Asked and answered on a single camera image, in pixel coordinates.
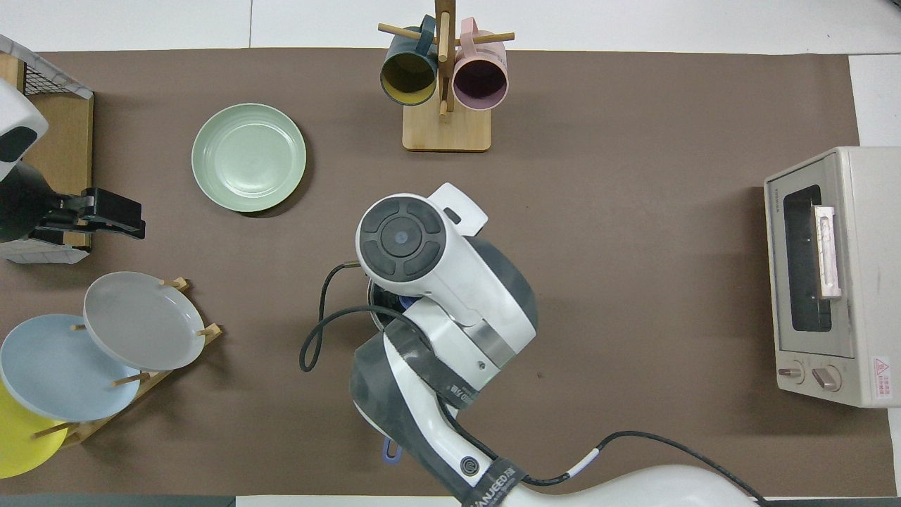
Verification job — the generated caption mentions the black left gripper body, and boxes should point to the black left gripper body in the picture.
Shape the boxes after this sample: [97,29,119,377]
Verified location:
[35,208,146,244]

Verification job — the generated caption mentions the grey plate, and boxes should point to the grey plate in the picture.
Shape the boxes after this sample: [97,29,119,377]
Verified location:
[83,271,206,372]

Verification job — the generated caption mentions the light blue plate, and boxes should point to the light blue plate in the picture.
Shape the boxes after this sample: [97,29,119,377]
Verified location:
[0,313,141,423]

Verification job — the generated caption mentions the pale green plate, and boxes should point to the pale green plate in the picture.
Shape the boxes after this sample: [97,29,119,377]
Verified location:
[191,103,308,213]

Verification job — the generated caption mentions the wooden plate rack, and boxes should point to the wooden plate rack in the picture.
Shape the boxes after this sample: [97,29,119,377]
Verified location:
[28,277,223,446]

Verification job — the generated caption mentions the yellow plate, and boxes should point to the yellow plate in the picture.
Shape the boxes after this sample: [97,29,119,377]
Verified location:
[0,380,69,480]

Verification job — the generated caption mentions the marbled grey rack panel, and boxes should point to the marbled grey rack panel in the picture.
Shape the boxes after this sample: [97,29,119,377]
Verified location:
[0,238,91,265]
[0,34,94,99]

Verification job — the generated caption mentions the wooden shelf boards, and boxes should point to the wooden shelf boards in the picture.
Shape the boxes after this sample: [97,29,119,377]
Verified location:
[0,53,94,251]

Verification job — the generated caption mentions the dark teal mug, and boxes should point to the dark teal mug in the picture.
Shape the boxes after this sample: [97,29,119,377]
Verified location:
[380,14,439,106]

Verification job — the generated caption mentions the wooden mug tree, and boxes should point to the wooden mug tree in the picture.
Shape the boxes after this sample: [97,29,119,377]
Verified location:
[378,0,515,153]

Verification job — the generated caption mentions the pink mug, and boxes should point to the pink mug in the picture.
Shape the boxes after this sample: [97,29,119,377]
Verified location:
[452,18,509,111]

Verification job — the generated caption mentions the brown table mat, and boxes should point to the brown table mat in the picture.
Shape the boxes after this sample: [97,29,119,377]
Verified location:
[0,48,898,497]

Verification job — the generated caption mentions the beige toaster oven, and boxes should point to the beige toaster oven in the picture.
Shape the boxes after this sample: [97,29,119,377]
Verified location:
[764,146,901,409]

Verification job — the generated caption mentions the black wire basket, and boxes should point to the black wire basket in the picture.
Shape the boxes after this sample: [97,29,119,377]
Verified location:
[21,58,94,99]

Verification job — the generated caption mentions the black pot purple handle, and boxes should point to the black pot purple handle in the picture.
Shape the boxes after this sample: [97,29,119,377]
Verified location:
[367,278,423,465]

